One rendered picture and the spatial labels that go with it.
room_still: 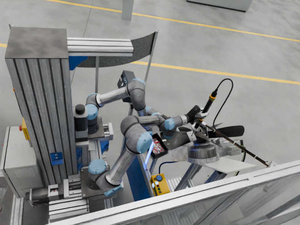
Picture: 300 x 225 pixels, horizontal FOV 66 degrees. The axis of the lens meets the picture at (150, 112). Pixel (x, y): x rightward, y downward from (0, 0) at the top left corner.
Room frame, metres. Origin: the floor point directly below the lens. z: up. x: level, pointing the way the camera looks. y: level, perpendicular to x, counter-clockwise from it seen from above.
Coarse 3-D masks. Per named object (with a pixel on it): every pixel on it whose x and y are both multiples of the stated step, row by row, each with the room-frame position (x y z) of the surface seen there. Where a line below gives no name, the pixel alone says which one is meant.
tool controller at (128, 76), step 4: (124, 72) 1.76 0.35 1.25; (128, 72) 1.79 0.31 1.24; (132, 72) 1.82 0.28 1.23; (124, 76) 1.73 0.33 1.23; (128, 76) 1.73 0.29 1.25; (132, 76) 1.76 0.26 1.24; (120, 80) 1.75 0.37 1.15; (124, 80) 1.70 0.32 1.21; (128, 80) 1.67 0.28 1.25; (124, 84) 1.67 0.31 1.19; (124, 100) 1.56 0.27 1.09; (128, 100) 1.58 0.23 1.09
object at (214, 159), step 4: (188, 156) 1.19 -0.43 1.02; (216, 156) 1.16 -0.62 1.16; (188, 160) 1.14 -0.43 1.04; (192, 160) 1.11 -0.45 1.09; (196, 160) 1.10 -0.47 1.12; (200, 160) 1.10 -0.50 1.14; (204, 160) 1.10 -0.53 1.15; (208, 160) 1.11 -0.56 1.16; (212, 160) 1.12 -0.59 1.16; (216, 160) 1.14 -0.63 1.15
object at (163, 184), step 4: (152, 176) 0.88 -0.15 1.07; (156, 176) 0.89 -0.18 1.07; (164, 176) 0.91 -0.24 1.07; (156, 180) 0.86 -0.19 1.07; (160, 180) 0.87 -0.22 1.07; (164, 180) 0.88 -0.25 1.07; (156, 184) 0.83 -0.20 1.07; (160, 184) 0.83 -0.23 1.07; (164, 184) 0.84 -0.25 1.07; (152, 188) 0.82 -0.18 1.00; (156, 188) 0.79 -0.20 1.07; (160, 188) 0.80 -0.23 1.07; (164, 188) 0.81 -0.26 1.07; (168, 188) 0.82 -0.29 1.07; (164, 192) 0.78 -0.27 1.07; (168, 192) 0.79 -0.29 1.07
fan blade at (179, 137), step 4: (160, 132) 1.27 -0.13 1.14; (176, 132) 1.28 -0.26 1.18; (180, 132) 1.29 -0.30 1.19; (184, 132) 1.29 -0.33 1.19; (160, 136) 1.21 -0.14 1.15; (176, 136) 1.23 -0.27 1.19; (180, 136) 1.24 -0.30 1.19; (184, 136) 1.25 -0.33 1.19; (168, 140) 1.18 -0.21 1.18; (172, 140) 1.18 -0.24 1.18; (176, 140) 1.19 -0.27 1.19; (180, 140) 1.20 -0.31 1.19; (184, 140) 1.21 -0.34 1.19; (188, 140) 1.23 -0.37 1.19; (164, 144) 1.12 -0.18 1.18; (172, 144) 1.14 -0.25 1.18; (176, 144) 1.15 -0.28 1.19; (180, 144) 1.16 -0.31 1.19; (184, 144) 1.18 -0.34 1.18; (168, 148) 1.09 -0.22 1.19; (172, 148) 1.10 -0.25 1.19
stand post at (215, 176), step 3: (216, 171) 1.04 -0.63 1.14; (219, 171) 1.04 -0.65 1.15; (213, 174) 1.04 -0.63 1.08; (216, 174) 1.03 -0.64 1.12; (219, 174) 1.02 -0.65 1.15; (222, 174) 1.04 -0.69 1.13; (225, 174) 1.06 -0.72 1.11; (210, 177) 1.05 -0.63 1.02; (213, 177) 1.03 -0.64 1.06; (216, 177) 1.02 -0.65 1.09; (219, 177) 1.03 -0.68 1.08; (222, 177) 1.05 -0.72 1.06; (207, 180) 1.05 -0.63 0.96; (210, 180) 1.04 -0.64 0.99; (213, 180) 1.02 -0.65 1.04; (216, 180) 1.03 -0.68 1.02; (204, 183) 1.05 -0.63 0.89
